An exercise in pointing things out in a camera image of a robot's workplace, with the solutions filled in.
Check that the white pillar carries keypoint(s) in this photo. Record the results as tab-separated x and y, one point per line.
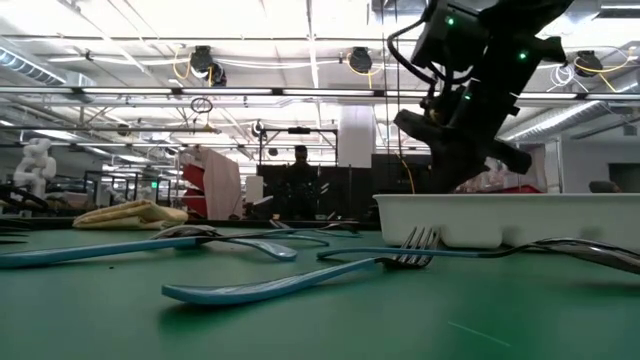
357	135

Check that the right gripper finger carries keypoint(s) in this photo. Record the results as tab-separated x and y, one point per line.
470	170
447	172

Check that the white cutlery tray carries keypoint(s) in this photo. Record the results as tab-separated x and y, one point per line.
500	220

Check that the white cloth over red cart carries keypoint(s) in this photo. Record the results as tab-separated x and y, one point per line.
222	185

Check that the black stand frame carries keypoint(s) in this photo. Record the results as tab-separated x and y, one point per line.
299	130

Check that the silver air duct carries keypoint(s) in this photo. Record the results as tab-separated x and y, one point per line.
30	67
575	117

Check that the white robot figure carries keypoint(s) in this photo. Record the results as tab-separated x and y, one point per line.
35	167

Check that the black desk partition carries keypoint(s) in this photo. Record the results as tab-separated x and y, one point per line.
340	190

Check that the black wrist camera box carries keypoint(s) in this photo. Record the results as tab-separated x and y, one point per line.
450	40

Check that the red bin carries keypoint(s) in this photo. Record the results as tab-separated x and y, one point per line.
520	189

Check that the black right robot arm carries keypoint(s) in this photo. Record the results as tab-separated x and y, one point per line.
530	15

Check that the black equipment rack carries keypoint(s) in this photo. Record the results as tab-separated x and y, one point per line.
390	175

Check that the white box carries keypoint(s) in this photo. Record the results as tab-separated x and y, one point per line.
254	189

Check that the folded yellow cloth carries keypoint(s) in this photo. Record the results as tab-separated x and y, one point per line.
135	212

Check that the green table mat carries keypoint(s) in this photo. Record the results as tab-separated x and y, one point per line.
350	325

